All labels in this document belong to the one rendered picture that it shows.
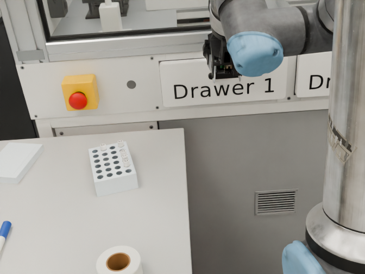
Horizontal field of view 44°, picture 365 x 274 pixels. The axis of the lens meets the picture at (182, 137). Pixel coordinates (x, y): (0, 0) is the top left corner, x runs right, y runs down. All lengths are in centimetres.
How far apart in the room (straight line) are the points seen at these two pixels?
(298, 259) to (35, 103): 82
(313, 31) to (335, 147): 33
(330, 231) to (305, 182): 86
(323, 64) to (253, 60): 44
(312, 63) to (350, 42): 69
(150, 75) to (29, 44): 28
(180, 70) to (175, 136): 16
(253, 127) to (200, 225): 36
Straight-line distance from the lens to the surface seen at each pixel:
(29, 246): 87
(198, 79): 105
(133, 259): 74
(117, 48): 105
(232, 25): 70
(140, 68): 106
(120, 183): 92
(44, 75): 110
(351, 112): 40
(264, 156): 123
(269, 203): 135
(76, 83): 105
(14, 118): 208
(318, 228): 47
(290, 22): 71
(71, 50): 107
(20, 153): 110
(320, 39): 73
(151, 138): 108
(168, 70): 104
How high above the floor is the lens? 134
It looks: 33 degrees down
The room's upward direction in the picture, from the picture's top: 4 degrees counter-clockwise
